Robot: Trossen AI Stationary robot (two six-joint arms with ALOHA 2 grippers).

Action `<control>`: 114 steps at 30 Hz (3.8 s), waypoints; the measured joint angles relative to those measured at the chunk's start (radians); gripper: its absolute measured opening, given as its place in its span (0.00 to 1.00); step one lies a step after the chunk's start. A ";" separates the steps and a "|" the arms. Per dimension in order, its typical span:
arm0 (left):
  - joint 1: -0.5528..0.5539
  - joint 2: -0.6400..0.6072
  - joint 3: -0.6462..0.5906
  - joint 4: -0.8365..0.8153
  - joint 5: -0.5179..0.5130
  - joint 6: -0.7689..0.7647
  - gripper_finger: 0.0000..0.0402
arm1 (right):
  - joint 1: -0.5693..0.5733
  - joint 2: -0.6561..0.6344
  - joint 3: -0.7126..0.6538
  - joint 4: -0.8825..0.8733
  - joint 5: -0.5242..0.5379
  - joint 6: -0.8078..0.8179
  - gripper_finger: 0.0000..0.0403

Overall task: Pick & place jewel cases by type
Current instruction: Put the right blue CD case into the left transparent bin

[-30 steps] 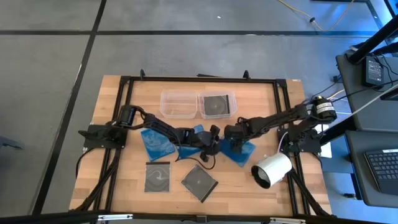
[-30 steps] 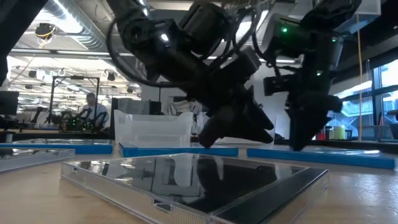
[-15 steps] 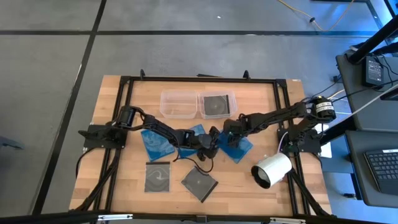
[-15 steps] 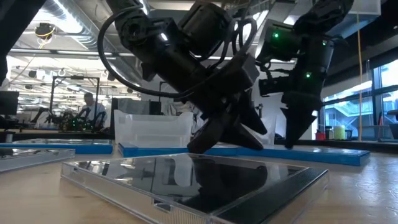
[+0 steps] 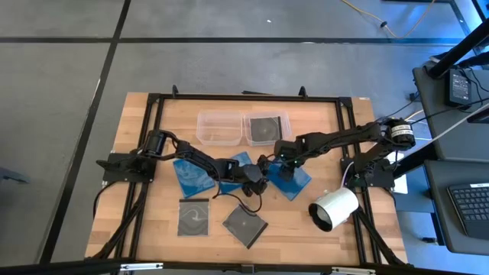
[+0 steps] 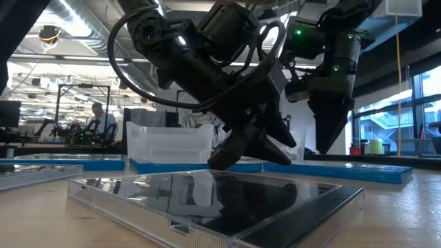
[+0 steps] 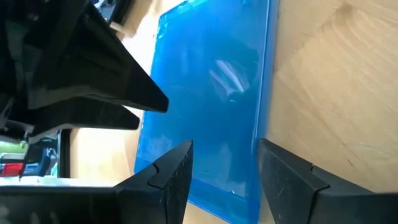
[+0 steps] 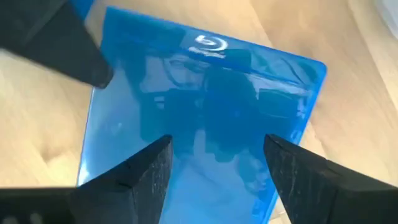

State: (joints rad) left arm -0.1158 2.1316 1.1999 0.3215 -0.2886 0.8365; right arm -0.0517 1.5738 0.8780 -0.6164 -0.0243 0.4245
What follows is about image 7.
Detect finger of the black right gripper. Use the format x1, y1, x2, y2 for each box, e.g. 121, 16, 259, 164
27, 96, 141, 136
24, 0, 170, 113

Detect black aluminium table frame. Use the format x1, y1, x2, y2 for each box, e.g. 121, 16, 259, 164
58, 129, 72, 179

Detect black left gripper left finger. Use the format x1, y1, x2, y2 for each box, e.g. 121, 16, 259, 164
113, 139, 195, 224

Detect blue jewel case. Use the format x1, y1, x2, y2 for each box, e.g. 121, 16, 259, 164
133, 0, 280, 224

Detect red container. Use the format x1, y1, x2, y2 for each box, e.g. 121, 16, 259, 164
1, 161, 25, 177

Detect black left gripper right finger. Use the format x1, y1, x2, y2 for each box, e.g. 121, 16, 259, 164
257, 138, 398, 224

